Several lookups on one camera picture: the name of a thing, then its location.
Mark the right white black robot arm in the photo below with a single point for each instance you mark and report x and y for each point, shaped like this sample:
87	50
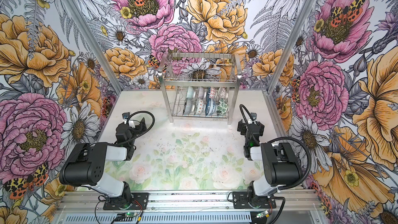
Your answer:
280	167

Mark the left aluminium frame post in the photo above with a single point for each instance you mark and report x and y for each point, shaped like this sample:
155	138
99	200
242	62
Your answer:
78	17

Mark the dark navy flower bowl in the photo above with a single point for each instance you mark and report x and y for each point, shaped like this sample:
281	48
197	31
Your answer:
189	107

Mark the white vented cable duct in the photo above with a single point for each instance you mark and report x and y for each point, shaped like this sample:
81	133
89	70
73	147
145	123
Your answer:
161	218

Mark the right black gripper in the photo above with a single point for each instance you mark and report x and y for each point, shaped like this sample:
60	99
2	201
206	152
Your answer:
241	126

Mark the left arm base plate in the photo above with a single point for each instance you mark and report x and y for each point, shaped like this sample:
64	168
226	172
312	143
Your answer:
137	201

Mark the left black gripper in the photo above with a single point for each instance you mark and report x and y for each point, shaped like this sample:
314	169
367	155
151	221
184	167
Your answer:
139	127

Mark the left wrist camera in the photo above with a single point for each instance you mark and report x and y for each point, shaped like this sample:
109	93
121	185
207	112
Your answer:
125	116

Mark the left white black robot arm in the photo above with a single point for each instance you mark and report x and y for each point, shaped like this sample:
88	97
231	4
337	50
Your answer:
85	166

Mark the aluminium frame post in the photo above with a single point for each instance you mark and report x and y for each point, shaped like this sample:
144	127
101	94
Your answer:
78	17
301	18

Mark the grey green patterned bowl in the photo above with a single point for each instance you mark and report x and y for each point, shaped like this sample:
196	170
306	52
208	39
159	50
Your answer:
202	93

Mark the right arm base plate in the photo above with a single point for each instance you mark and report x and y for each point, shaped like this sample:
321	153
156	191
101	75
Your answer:
243	200

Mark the green leaf pattern bowl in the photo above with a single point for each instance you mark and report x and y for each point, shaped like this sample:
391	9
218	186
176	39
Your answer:
222	107

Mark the right aluminium frame post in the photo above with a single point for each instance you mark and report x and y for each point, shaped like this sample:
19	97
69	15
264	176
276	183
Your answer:
301	18

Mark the aluminium front rail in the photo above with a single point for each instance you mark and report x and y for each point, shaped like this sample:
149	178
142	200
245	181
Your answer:
168	201

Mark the mint green lined bowl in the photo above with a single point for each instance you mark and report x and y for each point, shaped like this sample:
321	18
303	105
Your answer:
191	93

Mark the steel two-tier dish rack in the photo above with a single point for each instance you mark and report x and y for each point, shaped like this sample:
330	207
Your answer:
178	71

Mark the white bowl maroon pattern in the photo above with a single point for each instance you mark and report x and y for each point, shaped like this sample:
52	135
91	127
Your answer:
222	93

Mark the blue floral pattern bowl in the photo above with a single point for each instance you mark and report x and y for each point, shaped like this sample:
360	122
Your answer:
211	107

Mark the blue geometric pattern bowl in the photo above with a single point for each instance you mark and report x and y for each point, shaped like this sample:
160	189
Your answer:
211	94

